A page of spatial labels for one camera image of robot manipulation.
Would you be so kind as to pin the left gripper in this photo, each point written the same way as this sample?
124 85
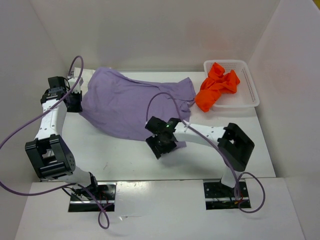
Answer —
78 108

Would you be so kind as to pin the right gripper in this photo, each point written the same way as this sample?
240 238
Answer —
152 141

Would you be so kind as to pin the purple t shirt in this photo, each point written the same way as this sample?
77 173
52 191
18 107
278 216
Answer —
120 106

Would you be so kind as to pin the white t shirt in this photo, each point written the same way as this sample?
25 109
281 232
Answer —
86 77

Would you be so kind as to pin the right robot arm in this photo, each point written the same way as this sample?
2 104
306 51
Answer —
231 142

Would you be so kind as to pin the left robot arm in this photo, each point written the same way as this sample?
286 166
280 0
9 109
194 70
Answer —
79 177

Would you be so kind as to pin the orange t shirt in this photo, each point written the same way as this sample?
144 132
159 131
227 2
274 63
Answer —
216 84

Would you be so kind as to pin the white plastic basket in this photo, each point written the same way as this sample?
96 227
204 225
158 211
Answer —
246 95

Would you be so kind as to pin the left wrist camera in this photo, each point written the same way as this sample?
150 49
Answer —
71 83

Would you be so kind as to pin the aluminium table edge rail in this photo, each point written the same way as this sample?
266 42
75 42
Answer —
57 159

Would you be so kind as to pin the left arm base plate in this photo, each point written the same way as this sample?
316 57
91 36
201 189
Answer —
80 201

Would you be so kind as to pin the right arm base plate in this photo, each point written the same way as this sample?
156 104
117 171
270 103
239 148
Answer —
221 197

